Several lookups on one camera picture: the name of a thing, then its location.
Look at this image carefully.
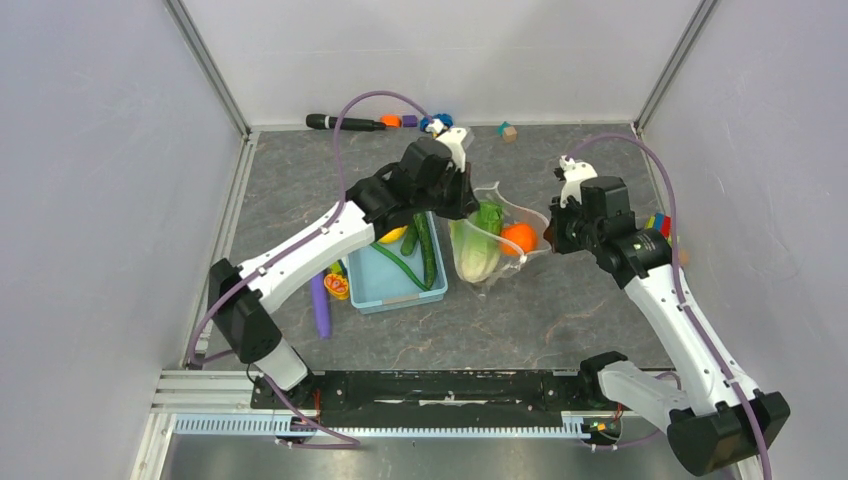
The orange toy fruit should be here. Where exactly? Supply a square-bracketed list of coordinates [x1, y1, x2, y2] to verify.
[500, 223, 539, 254]

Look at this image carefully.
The clear dotted zip top bag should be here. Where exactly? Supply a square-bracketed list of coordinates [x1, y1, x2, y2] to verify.
[448, 182, 550, 290]

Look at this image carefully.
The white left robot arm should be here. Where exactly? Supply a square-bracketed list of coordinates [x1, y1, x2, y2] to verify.
[209, 127, 479, 408]

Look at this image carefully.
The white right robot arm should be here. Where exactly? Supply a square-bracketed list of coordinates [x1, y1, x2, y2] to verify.
[544, 176, 790, 476]

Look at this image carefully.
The green toy cucumber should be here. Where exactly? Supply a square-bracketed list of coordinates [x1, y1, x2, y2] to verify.
[414, 213, 436, 290]

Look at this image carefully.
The yellow toy lemon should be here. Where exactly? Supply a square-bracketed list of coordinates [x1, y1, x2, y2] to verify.
[378, 226, 408, 244]

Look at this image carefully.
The multicolour toy brick stack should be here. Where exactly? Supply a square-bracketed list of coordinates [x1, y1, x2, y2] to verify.
[645, 213, 673, 242]

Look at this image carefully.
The blue toy car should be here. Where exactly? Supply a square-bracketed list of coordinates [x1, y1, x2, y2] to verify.
[419, 113, 454, 132]

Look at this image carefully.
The orange toy block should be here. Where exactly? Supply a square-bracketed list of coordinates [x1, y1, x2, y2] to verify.
[379, 115, 403, 128]

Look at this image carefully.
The teal and wood cube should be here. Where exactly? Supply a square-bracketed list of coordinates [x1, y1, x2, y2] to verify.
[498, 122, 517, 143]

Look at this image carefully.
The green toy bean pod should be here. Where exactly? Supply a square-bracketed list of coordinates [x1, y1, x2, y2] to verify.
[370, 243, 429, 291]

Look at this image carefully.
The light blue plastic basket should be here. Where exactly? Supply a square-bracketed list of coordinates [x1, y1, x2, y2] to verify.
[343, 213, 448, 314]

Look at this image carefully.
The black microphone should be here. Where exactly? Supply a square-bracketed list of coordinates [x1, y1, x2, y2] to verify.
[305, 113, 387, 132]

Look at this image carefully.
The green blue white brick stack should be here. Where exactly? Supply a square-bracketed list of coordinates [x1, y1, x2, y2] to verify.
[329, 261, 347, 276]

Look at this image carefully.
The yellow butterfly toy brick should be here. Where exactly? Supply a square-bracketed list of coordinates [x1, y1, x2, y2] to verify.
[323, 273, 350, 300]

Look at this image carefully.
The purple plastic cylinder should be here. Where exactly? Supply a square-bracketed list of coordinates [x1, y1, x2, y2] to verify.
[310, 272, 332, 339]

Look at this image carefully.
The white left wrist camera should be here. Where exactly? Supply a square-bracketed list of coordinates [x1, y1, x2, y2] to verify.
[427, 120, 474, 172]

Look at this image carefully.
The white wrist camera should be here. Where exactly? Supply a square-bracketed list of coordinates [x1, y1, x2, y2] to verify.
[427, 120, 474, 172]
[557, 155, 598, 208]

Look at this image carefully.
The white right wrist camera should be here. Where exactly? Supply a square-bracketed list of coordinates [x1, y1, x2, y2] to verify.
[557, 155, 598, 208]

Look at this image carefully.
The black mounting base plate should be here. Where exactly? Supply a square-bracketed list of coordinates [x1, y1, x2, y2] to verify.
[286, 370, 626, 428]

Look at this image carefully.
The slotted cable duct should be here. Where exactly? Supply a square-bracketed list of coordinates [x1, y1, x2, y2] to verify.
[173, 413, 591, 440]

